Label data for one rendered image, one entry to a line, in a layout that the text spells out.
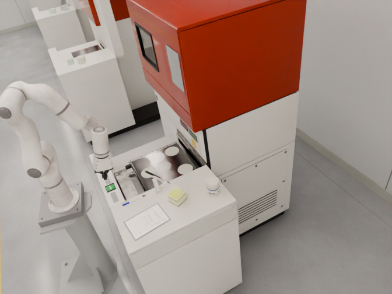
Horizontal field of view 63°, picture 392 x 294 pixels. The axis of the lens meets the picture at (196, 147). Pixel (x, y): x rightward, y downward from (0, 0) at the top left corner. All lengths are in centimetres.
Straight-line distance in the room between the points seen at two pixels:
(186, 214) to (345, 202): 176
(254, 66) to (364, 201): 180
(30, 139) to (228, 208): 109
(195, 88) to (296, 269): 161
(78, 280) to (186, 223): 141
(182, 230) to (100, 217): 162
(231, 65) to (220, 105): 23
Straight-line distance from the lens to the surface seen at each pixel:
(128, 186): 210
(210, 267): 212
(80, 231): 232
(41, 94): 166
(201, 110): 176
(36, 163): 188
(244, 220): 263
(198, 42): 160
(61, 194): 210
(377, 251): 290
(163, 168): 212
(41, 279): 308
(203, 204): 177
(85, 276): 288
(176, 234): 171
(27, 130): 181
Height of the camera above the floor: 231
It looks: 39 degrees down
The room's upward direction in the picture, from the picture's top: 9 degrees counter-clockwise
